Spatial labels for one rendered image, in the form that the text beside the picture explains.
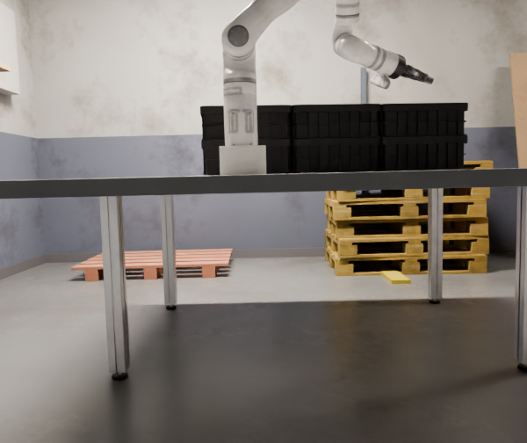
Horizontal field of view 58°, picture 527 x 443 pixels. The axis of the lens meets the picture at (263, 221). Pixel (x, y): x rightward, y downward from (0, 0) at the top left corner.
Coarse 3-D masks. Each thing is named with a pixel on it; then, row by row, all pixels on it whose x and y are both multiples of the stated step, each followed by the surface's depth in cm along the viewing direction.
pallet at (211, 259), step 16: (96, 256) 390; (128, 256) 387; (144, 256) 387; (160, 256) 381; (176, 256) 379; (192, 256) 377; (208, 256) 375; (224, 256) 374; (96, 272) 340; (144, 272) 341; (160, 272) 354; (208, 272) 342
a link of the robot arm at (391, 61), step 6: (384, 48) 148; (390, 54) 147; (396, 54) 148; (384, 60) 146; (390, 60) 147; (396, 60) 148; (384, 66) 147; (390, 66) 148; (396, 66) 148; (378, 72) 150; (384, 72) 149; (390, 72) 149; (372, 78) 155; (378, 78) 152; (384, 78) 149; (378, 84) 152; (384, 84) 149
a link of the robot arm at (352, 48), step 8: (344, 40) 140; (352, 40) 139; (360, 40) 140; (344, 48) 140; (352, 48) 139; (360, 48) 141; (368, 48) 142; (376, 48) 145; (344, 56) 141; (352, 56) 141; (360, 56) 142; (368, 56) 144; (376, 56) 145; (384, 56) 146; (368, 64) 146; (376, 64) 146
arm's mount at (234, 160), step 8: (224, 152) 127; (232, 152) 127; (240, 152) 127; (248, 152) 127; (256, 152) 127; (264, 152) 127; (224, 160) 127; (232, 160) 127; (240, 160) 127; (248, 160) 127; (256, 160) 127; (264, 160) 127; (224, 168) 127; (232, 168) 127; (240, 168) 127; (248, 168) 127; (256, 168) 127; (264, 168) 127
